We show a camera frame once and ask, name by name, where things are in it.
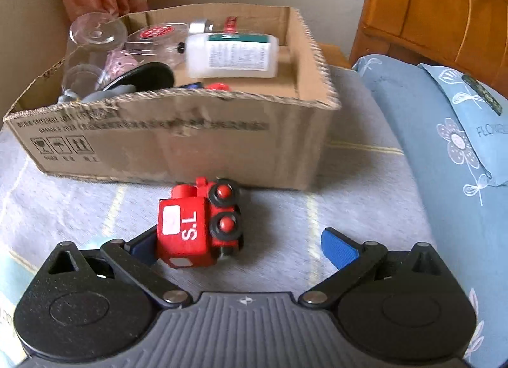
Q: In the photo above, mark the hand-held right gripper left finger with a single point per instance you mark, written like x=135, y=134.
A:
x=141, y=245

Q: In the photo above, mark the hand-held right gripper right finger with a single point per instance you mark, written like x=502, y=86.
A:
x=337, y=249

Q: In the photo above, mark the red toy train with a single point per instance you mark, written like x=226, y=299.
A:
x=186, y=233

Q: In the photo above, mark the cardboard box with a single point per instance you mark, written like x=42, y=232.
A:
x=178, y=141

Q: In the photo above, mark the black correction tape dispenser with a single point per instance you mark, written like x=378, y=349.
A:
x=151, y=74

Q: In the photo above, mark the blue toy train car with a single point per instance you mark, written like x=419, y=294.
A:
x=217, y=86

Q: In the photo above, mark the clear plastic jar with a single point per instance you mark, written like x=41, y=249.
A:
x=95, y=34

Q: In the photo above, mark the grey and blue checked blanket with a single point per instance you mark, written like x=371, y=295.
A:
x=357, y=213

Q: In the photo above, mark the blue floral quilt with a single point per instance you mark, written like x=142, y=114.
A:
x=401, y=114

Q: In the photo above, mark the light blue floral pillow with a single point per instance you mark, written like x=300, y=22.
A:
x=468, y=137

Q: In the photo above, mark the white plastic bottle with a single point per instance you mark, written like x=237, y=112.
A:
x=230, y=56

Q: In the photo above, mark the clear container with red label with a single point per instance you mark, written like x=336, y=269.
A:
x=154, y=34

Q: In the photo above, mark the wooden headboard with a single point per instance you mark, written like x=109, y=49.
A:
x=436, y=7

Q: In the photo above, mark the wooden bed rail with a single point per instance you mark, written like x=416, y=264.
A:
x=335, y=55

